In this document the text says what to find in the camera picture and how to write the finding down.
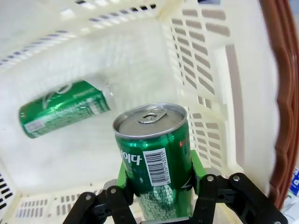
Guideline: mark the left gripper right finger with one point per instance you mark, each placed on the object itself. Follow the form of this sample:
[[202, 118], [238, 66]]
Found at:
[[210, 198]]

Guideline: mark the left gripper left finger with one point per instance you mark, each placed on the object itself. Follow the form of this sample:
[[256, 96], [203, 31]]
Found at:
[[116, 205]]

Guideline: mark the green soda can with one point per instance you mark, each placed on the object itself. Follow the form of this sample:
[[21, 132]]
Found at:
[[63, 109], [158, 163]]

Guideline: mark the cream plastic shopping basket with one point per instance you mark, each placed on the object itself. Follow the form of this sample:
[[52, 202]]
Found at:
[[144, 58]]

